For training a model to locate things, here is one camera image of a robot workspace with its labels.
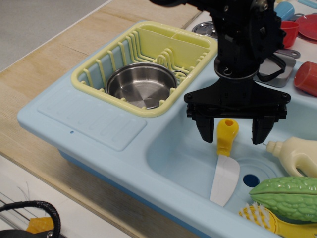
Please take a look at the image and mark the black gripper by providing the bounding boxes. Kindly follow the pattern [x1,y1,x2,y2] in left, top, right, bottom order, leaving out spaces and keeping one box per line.
[184,78,291,145]

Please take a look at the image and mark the yellow handled toy knife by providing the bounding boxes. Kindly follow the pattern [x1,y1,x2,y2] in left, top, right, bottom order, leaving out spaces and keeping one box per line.
[209,119,240,207]

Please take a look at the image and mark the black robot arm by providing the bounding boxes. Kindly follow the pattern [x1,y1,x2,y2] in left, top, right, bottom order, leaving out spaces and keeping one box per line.
[184,0,291,144]

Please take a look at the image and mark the stainless steel pot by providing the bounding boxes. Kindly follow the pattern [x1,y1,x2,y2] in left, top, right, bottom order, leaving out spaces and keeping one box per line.
[105,62,187,109]

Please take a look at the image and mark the silver pot lid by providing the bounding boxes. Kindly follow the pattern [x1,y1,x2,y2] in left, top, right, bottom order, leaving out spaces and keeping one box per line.
[192,21,218,39]

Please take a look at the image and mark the cream toy detergent bottle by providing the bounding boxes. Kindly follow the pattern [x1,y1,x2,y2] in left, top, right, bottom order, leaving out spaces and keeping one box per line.
[266,137,317,178]

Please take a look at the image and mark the grey toy faucet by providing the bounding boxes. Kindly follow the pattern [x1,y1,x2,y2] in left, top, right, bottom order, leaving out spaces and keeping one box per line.
[252,53,297,88]

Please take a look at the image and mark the light blue toy sink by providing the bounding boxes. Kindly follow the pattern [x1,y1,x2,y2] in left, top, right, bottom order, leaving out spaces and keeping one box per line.
[16,20,317,238]

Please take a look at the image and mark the yellow dish brush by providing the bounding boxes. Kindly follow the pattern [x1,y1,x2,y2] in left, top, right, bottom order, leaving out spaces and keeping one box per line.
[238,202,317,238]

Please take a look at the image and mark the green toy bitter gourd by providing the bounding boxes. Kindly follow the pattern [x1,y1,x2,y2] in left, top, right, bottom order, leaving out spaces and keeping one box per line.
[249,177,317,223]

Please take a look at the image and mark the yellow dish drying rack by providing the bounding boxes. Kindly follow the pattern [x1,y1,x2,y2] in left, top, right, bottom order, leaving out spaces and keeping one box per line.
[71,21,217,118]

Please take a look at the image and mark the red toy measuring cup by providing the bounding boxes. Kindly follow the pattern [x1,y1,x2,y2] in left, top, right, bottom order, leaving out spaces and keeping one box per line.
[281,21,299,48]

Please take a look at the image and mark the red toy plate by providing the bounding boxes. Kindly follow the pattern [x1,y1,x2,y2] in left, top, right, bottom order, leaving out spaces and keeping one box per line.
[295,14,317,40]

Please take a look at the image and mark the blue toy cup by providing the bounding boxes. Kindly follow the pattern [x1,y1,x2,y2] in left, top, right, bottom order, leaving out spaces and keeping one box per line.
[274,1,295,21]

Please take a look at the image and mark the yellow tape piece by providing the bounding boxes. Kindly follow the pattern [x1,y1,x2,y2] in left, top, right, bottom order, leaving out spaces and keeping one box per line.
[26,217,54,234]

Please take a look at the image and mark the grey toy utensil handle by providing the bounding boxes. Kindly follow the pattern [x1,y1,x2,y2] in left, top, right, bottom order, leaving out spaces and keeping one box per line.
[276,49,301,59]

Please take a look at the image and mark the black braided cable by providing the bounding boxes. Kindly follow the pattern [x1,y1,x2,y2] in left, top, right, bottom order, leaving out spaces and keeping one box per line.
[0,200,61,238]

